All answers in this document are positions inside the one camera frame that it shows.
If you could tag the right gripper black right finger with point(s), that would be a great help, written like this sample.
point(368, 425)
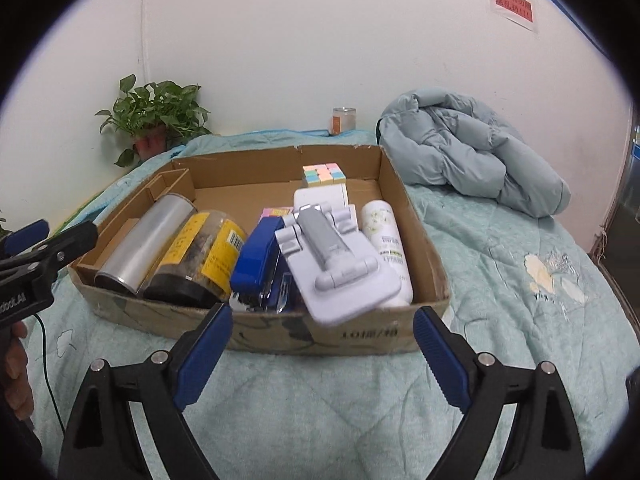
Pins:
point(544, 441)

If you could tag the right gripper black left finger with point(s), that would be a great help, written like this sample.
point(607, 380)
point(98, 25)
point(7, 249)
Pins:
point(100, 440)

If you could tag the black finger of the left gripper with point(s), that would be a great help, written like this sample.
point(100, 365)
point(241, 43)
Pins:
point(31, 244)

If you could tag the silver metal cylinder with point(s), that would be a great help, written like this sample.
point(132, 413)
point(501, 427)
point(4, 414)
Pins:
point(126, 269)

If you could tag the yellow label plastic jar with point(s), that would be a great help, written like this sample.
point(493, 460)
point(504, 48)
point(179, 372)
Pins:
point(195, 271)

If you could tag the blue stapler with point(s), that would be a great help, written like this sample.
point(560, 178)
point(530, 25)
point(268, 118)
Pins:
point(261, 281)

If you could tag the colourful game box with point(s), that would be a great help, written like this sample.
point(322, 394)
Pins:
point(275, 212)

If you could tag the white folding phone stand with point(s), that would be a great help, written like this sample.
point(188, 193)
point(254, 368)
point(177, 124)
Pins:
point(337, 270)

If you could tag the white spray bottle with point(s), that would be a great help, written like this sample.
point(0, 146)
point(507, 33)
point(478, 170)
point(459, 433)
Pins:
point(379, 225)

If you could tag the pastel puzzle cube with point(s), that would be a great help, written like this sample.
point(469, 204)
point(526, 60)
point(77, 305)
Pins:
point(323, 174)

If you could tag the person's left hand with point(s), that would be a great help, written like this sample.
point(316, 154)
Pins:
point(14, 377)

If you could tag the potted plant red pot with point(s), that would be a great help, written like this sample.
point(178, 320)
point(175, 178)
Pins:
point(155, 117)

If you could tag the brown cardboard box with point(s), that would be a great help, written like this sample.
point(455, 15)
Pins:
point(243, 184)

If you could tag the light blue puffer jacket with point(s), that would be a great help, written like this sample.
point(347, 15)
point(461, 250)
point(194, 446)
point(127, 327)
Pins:
point(436, 137)

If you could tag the white wall pipe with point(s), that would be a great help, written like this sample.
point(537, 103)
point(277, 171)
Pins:
point(144, 49)

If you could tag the red wall notice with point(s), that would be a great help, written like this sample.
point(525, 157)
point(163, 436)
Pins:
point(519, 12)

